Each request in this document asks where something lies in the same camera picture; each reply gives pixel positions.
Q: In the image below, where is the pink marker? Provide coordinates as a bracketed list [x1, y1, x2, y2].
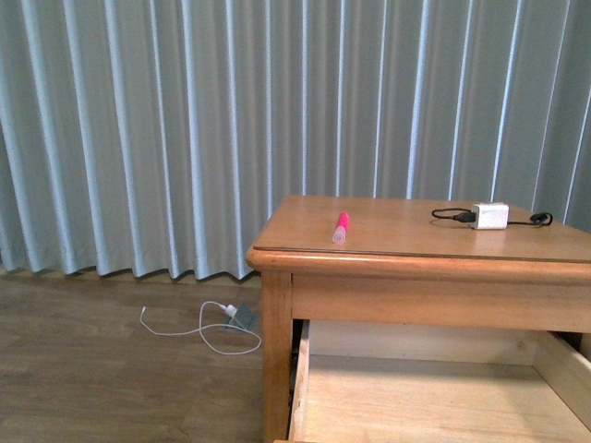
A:
[332, 212, 349, 245]

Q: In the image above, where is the wooden drawer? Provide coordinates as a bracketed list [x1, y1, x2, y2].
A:
[285, 320, 590, 442]

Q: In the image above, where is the wooden nightstand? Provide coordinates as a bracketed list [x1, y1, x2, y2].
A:
[247, 196, 590, 442]

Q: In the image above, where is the open floor socket box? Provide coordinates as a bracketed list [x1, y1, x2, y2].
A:
[225, 304, 258, 331]

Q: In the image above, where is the white charger plug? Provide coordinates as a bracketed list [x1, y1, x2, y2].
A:
[220, 305, 237, 317]

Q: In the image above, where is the grey pleated curtain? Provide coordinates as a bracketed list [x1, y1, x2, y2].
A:
[1, 1, 590, 278]

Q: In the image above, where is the white power adapter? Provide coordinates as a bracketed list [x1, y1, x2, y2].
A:
[469, 203, 510, 230]

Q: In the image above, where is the white charging cable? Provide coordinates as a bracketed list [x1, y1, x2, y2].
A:
[139, 301, 263, 356]

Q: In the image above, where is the black cable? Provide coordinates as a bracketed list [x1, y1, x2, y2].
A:
[431, 207, 554, 228]

